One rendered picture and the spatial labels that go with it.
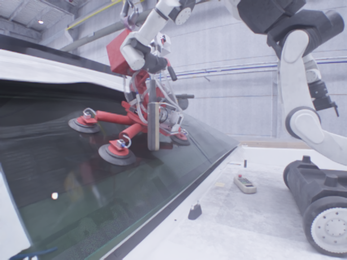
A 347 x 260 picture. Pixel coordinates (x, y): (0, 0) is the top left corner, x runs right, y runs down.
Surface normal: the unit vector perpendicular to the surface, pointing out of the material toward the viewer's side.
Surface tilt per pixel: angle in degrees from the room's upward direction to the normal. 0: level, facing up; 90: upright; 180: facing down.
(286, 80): 114
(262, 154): 90
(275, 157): 90
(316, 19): 90
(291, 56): 90
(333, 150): 108
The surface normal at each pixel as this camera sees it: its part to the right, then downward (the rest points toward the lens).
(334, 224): -0.44, 0.07
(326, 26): -0.23, 0.40
